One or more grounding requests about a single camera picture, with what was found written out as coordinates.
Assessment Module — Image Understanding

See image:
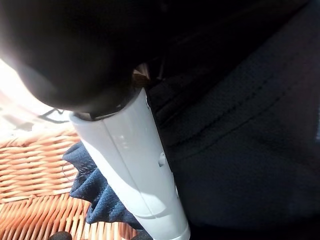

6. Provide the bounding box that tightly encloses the white-backed right robot hand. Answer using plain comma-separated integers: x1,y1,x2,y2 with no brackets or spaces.
0,0,191,240

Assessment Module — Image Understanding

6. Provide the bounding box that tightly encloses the blue garment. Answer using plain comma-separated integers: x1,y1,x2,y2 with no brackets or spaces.
62,0,320,240

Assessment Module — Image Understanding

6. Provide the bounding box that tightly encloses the wicker laundry basket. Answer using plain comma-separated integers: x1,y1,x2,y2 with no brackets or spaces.
0,129,141,240

